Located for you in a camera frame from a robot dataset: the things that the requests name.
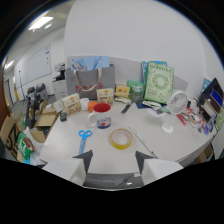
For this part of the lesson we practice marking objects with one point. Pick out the yellow small box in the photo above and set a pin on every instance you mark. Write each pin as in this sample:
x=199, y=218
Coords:
x=122, y=90

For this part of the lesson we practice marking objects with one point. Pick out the red packet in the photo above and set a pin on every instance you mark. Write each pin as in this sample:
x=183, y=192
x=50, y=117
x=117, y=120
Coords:
x=182, y=119

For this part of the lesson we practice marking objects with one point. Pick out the ceiling light panel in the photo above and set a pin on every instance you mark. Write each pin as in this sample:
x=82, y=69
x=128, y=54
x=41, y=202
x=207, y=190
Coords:
x=40, y=23

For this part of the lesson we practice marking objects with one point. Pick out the white desk fan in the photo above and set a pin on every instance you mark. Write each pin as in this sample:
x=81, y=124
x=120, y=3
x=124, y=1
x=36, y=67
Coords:
x=175, y=107

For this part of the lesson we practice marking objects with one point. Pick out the thin white rod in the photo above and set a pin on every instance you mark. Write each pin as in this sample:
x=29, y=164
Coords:
x=142, y=141

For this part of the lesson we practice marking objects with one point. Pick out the yellow tape roll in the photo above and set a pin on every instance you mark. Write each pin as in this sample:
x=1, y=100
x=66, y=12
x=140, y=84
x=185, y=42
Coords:
x=121, y=138

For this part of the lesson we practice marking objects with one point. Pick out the green packet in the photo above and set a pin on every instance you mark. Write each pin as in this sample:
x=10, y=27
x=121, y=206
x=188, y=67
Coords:
x=136, y=90

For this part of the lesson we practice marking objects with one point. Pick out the grey tote bag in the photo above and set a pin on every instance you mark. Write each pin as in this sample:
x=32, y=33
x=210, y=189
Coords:
x=90, y=81

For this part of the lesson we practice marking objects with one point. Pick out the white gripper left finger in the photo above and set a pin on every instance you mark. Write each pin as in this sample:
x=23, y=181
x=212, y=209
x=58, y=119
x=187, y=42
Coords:
x=68, y=167

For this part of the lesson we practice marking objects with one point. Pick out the black remote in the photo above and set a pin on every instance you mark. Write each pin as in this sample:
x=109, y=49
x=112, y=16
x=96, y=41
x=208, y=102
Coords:
x=126, y=108

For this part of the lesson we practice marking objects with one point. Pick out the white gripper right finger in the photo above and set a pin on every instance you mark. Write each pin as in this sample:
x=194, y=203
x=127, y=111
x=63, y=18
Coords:
x=156, y=168

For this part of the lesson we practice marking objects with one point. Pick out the green snack bag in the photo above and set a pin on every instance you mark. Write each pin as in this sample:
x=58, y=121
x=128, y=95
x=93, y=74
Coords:
x=24, y=146

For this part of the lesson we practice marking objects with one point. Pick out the black office chair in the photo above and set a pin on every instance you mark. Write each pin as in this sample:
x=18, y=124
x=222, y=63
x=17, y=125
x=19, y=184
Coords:
x=40, y=91

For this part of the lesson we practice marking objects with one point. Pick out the light blue cloth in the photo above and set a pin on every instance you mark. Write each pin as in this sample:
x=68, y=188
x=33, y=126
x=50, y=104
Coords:
x=90, y=63

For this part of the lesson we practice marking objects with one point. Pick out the cream house-shaped box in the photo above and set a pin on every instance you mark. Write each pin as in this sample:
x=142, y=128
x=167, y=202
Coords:
x=71, y=104

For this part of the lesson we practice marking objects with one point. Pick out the white mug red inside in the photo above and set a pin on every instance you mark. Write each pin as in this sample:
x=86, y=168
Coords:
x=101, y=116

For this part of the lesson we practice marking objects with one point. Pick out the open cardboard box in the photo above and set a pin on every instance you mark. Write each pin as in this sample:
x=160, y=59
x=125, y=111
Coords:
x=45, y=122

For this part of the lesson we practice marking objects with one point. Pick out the whiteboard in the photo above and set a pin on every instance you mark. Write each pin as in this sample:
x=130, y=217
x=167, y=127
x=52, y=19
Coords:
x=34, y=64

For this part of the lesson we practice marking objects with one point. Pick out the small white cup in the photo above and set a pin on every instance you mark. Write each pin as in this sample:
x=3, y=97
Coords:
x=84, y=104

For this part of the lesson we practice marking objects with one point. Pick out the cream printed gift box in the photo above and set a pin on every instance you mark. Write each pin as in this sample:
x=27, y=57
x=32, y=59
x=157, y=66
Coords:
x=105, y=96

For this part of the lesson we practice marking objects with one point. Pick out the small black device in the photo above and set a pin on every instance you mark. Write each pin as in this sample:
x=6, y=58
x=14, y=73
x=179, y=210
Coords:
x=63, y=116

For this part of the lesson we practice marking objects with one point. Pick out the office printer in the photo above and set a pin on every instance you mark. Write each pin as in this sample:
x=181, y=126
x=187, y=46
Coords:
x=60, y=81

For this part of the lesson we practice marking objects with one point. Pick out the green patterned box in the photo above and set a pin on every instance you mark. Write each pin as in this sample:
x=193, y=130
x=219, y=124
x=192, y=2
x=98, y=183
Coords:
x=159, y=82

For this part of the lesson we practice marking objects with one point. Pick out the blue tablet screen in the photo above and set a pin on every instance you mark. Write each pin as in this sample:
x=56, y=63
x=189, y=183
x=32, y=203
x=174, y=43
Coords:
x=216, y=97

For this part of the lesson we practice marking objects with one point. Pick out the brown cardboard box black print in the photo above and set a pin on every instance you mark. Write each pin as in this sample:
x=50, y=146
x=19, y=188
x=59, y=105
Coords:
x=10, y=133

